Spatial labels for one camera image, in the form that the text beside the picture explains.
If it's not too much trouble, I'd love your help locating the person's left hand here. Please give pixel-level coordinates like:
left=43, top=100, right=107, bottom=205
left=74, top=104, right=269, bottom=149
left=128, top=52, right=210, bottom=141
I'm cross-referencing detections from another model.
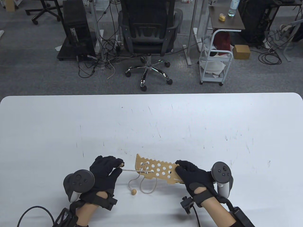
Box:
left=79, top=156, right=125, bottom=205

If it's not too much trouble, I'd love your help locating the person's right hand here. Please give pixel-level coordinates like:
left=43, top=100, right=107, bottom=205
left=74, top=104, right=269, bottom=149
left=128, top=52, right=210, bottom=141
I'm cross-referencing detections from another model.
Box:
left=175, top=160, right=229, bottom=207

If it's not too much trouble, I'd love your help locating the cream rope with wooden needle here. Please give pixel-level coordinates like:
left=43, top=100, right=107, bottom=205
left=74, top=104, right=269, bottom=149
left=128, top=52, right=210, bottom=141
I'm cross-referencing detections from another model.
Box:
left=118, top=162, right=159, bottom=196

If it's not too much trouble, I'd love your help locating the wooden crocodile lacing toy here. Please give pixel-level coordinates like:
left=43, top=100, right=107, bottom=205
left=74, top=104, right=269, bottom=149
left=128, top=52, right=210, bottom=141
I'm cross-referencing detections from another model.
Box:
left=135, top=154, right=185, bottom=185

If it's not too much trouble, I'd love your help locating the person's right forearm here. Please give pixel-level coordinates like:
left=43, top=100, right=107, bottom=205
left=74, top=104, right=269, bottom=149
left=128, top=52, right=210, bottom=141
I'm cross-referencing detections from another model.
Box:
left=195, top=189, right=237, bottom=227

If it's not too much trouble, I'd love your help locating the person's left forearm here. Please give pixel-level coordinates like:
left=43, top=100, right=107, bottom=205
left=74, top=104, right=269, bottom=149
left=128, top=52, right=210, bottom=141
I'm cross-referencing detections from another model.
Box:
left=75, top=192, right=108, bottom=227

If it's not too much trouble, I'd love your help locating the black grey left hand controller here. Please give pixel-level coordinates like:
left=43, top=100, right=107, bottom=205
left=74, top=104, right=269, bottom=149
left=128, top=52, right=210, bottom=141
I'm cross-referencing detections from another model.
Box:
left=63, top=170, right=95, bottom=202

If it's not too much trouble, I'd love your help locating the black grey hand controller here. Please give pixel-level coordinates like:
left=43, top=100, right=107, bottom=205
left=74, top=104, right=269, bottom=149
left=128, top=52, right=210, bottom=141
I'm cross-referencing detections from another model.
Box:
left=63, top=170, right=95, bottom=202
left=211, top=162, right=234, bottom=198

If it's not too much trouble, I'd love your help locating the black grey right hand controller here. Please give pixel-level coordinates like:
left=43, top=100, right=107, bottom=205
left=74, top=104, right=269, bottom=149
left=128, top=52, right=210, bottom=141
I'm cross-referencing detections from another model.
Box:
left=211, top=162, right=234, bottom=198

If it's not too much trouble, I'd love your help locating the black left glove sensor module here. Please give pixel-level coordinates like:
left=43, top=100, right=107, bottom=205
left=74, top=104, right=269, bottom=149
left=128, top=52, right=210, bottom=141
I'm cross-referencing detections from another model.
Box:
left=101, top=197, right=118, bottom=211

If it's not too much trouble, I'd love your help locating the black glove sensor module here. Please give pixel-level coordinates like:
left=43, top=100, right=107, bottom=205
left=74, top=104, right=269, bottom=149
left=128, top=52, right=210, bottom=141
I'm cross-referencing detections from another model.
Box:
left=101, top=197, right=118, bottom=211
left=180, top=196, right=195, bottom=214

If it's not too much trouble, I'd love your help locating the black right glove sensor module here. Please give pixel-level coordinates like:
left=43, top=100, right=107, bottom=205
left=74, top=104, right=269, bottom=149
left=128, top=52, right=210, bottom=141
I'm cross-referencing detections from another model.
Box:
left=180, top=196, right=195, bottom=214

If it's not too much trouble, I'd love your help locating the white cloth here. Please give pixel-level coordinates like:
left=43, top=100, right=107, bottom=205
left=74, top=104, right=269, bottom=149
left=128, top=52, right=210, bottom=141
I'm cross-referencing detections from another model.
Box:
left=201, top=59, right=226, bottom=74

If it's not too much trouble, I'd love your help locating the white rolling cart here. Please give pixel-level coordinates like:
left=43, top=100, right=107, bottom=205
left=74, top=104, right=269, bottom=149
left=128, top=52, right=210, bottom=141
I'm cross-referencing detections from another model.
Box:
left=199, top=30, right=234, bottom=86

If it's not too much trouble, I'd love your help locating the brown cardboard box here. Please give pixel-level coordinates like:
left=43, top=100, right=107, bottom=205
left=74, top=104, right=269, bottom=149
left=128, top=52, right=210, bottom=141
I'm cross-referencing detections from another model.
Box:
left=232, top=44, right=251, bottom=60

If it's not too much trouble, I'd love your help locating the dark red bag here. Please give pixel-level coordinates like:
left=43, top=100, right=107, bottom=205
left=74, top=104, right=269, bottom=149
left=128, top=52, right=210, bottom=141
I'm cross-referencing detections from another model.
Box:
left=213, top=31, right=231, bottom=57

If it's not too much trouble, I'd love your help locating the grey desk leg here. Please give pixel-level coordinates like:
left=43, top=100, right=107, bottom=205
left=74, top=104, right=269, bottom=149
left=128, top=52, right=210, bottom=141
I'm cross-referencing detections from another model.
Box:
left=272, top=19, right=303, bottom=62

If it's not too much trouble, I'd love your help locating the dark brown side table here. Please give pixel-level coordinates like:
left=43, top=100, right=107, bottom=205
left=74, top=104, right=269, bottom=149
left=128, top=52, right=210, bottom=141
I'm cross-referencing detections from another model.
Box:
left=208, top=5, right=245, bottom=32

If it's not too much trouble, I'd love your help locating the black computer tower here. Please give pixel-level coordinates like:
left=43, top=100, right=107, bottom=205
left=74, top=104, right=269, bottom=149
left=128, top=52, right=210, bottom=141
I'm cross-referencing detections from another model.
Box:
left=62, top=0, right=96, bottom=59

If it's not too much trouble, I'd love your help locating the black mesh office chair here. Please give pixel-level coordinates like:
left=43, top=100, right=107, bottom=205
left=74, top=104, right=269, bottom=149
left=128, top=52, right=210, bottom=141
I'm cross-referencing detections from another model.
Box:
left=118, top=0, right=183, bottom=92

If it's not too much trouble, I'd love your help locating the black equipment cabinet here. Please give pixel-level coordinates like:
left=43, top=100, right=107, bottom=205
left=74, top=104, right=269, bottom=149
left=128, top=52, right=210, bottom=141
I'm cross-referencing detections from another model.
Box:
left=237, top=0, right=272, bottom=46

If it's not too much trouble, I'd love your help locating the clear plastic box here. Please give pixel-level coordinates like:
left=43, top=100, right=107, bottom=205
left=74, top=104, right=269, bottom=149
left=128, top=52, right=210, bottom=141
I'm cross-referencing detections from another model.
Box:
left=94, top=0, right=111, bottom=11

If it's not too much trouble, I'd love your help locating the clear water bottle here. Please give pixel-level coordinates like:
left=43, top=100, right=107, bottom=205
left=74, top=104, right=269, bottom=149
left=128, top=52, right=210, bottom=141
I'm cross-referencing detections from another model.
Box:
left=228, top=0, right=240, bottom=17

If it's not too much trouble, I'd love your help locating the black swivel chair base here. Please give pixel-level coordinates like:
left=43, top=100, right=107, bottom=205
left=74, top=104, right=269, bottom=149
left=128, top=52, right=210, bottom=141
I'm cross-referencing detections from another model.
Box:
left=25, top=0, right=63, bottom=25

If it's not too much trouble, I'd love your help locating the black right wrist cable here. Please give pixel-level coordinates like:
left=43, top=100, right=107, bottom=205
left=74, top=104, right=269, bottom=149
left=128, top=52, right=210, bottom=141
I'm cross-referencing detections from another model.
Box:
left=194, top=206, right=201, bottom=227

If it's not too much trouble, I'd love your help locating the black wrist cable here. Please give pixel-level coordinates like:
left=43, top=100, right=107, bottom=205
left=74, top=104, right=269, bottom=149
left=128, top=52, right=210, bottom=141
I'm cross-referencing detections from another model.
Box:
left=194, top=206, right=201, bottom=227
left=17, top=206, right=55, bottom=227

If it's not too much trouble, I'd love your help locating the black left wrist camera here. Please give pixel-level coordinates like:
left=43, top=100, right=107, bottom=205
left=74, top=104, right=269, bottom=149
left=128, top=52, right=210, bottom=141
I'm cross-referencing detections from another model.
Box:
left=56, top=208, right=78, bottom=227

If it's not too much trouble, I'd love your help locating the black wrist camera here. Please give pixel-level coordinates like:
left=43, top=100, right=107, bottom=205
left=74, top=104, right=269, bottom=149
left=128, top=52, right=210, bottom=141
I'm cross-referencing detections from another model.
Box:
left=56, top=208, right=78, bottom=227
left=230, top=206, right=256, bottom=227

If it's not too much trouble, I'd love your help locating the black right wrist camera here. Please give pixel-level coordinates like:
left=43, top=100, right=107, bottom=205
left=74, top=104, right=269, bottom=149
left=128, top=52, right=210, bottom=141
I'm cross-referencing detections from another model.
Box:
left=230, top=206, right=256, bottom=227

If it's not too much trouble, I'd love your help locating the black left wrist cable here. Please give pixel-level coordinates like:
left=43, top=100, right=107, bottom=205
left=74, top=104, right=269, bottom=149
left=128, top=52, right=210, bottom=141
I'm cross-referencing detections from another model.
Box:
left=17, top=206, right=55, bottom=227

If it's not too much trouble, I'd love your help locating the thin white floor cable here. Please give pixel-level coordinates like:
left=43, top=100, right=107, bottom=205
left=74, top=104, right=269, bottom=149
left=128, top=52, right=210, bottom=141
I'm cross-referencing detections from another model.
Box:
left=107, top=59, right=116, bottom=80

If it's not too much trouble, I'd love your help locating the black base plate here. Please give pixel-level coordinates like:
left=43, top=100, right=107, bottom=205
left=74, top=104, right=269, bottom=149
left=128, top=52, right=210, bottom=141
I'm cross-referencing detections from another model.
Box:
left=57, top=37, right=97, bottom=62

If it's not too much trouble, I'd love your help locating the tangle of black floor cables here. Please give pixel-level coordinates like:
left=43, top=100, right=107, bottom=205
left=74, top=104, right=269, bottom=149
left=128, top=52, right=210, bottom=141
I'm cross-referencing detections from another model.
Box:
left=76, top=28, right=133, bottom=78

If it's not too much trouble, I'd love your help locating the coil of black cable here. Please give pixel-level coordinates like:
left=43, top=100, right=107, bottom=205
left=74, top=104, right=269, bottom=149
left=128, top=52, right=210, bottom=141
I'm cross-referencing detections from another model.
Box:
left=258, top=50, right=283, bottom=65

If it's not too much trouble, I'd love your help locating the aluminium frame post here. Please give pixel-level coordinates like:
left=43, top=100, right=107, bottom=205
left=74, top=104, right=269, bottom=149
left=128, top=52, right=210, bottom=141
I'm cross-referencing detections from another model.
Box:
left=88, top=0, right=105, bottom=70
left=187, top=0, right=199, bottom=66

